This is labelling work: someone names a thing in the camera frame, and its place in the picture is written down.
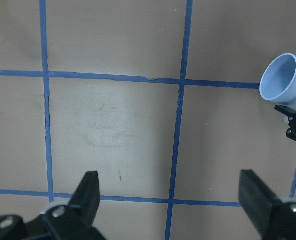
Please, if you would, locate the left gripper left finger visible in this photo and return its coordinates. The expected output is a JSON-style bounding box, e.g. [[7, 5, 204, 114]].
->
[[68, 171, 100, 227]]

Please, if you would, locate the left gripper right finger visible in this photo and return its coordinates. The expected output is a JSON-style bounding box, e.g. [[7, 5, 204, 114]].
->
[[238, 169, 283, 237]]

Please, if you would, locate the light blue plastic cup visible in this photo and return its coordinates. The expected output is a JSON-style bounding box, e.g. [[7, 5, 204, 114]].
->
[[259, 53, 296, 110]]

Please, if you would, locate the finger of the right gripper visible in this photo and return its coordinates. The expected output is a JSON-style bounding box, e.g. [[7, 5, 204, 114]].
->
[[274, 105, 296, 119]]

